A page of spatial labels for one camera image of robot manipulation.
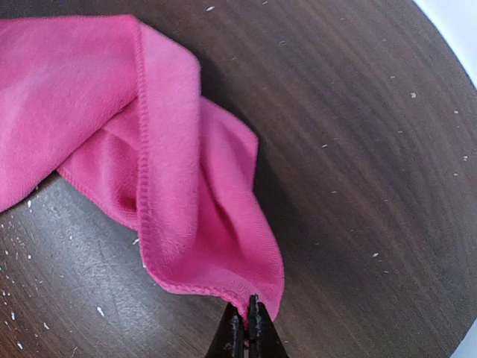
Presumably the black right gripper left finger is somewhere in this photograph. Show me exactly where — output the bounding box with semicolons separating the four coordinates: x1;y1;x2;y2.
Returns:
206;303;245;358

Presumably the pink towel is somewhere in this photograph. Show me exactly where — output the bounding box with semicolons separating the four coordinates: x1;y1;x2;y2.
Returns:
1;15;284;317

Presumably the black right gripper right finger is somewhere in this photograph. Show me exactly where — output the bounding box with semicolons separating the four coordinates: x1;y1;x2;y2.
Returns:
248;295;287;358

